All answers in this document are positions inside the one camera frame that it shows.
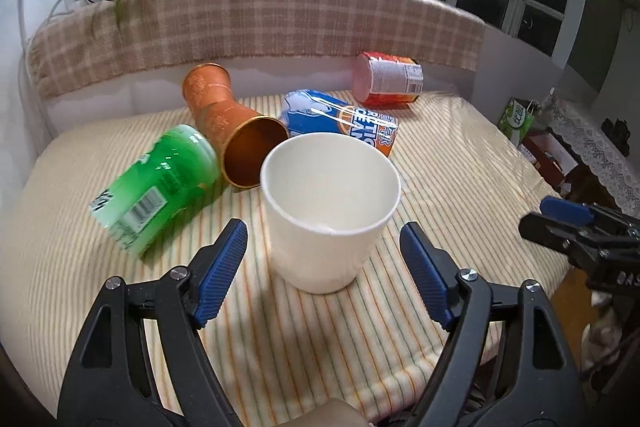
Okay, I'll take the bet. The copper orange cup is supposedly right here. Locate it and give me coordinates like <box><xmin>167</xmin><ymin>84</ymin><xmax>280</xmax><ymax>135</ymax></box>
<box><xmin>182</xmin><ymin>63</ymin><xmax>288</xmax><ymax>188</ymax></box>

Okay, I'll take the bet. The white lace cloth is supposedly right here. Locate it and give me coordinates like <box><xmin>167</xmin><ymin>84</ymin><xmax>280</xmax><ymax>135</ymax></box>
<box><xmin>544</xmin><ymin>95</ymin><xmax>639</xmax><ymax>218</ymax></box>

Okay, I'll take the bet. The striped yellow table cloth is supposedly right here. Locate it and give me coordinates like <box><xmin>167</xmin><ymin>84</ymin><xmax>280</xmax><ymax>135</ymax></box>
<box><xmin>1</xmin><ymin>93</ymin><xmax>568</xmax><ymax>426</ymax></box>

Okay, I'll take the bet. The plaid beige sill cloth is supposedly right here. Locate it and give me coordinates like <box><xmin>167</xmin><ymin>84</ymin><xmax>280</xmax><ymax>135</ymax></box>
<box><xmin>26</xmin><ymin>0</ymin><xmax>486</xmax><ymax>100</ymax></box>

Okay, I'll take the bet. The white paper cup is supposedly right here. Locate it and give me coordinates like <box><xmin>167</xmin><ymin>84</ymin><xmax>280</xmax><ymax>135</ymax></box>
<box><xmin>260</xmin><ymin>132</ymin><xmax>401</xmax><ymax>295</ymax></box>

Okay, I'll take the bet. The red cardboard box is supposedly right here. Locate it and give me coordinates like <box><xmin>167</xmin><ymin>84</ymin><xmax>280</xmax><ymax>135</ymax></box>
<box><xmin>518</xmin><ymin>130</ymin><xmax>578</xmax><ymax>192</ymax></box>

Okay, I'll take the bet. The red white printed cup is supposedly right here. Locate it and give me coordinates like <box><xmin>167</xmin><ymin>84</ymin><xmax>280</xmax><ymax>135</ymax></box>
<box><xmin>352</xmin><ymin>52</ymin><xmax>424</xmax><ymax>106</ymax></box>

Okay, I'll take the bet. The green white paper bag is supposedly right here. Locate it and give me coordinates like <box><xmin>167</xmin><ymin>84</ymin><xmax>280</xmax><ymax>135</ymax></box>
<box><xmin>498</xmin><ymin>98</ymin><xmax>539</xmax><ymax>146</ymax></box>

